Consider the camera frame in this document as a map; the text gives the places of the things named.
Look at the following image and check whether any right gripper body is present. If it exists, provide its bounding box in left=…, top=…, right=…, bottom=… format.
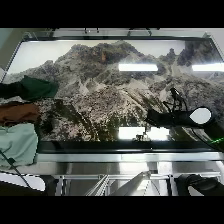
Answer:
left=145, top=108, right=172, bottom=130

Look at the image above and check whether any brown garment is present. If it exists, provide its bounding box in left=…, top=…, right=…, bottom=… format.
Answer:
left=0, top=101, right=42, bottom=127

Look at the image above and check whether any pale green garment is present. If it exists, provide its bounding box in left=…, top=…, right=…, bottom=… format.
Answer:
left=0, top=122, right=40, bottom=168

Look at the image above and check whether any dark green T-shirt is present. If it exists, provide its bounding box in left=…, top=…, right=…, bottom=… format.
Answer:
left=0, top=75, right=60, bottom=102

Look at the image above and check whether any black cable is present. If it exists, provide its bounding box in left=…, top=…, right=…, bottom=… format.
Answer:
left=0, top=149, right=32, bottom=188

